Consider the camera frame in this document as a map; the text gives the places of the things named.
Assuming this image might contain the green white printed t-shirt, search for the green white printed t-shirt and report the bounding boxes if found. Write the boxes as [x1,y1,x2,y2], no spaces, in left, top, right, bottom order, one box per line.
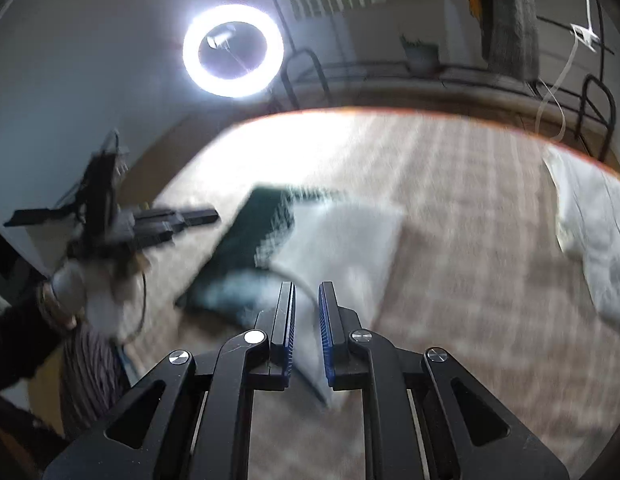
[176,186,405,408]

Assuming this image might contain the left gloved hand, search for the left gloved hand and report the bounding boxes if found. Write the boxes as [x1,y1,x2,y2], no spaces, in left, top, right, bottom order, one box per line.
[48,254,150,344]

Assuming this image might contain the beige plaid bed cover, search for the beige plaid bed cover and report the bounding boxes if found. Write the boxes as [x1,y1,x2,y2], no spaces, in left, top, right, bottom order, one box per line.
[118,106,620,480]

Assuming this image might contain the green potted plant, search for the green potted plant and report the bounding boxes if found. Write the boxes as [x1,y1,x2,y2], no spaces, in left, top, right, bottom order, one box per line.
[400,35,440,76]

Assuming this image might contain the folded white garment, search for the folded white garment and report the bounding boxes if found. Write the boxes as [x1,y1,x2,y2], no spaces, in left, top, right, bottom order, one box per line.
[543,146,620,325]

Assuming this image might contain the grey plaid coat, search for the grey plaid coat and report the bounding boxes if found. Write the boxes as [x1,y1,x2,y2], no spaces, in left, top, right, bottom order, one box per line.
[482,0,540,82]

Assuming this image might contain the ring light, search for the ring light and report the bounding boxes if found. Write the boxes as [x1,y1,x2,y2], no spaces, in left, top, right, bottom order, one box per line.
[182,3,285,99]

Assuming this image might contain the phone holder in ring light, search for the phone holder in ring light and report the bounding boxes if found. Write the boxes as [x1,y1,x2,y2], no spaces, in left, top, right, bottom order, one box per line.
[206,29,235,50]

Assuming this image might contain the white lamp cable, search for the white lamp cable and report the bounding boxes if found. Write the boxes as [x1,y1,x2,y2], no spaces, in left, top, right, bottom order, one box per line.
[533,41,581,141]

